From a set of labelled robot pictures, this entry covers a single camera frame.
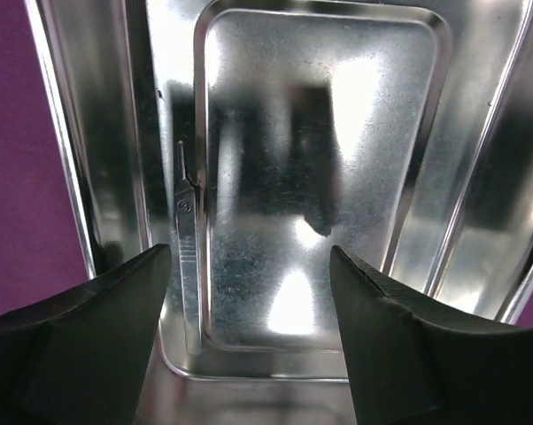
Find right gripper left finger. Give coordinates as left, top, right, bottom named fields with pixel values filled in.
left=0, top=244, right=171, bottom=424

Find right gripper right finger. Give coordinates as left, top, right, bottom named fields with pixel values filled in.
left=329, top=246, right=533, bottom=424

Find purple surgical wrap cloth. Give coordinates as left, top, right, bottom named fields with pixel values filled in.
left=0, top=0, right=533, bottom=328

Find steel scalpel handle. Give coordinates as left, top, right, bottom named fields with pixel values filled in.
left=174, top=141, right=203, bottom=356

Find steel instrument tray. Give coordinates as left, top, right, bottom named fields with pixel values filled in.
left=26, top=1, right=533, bottom=424

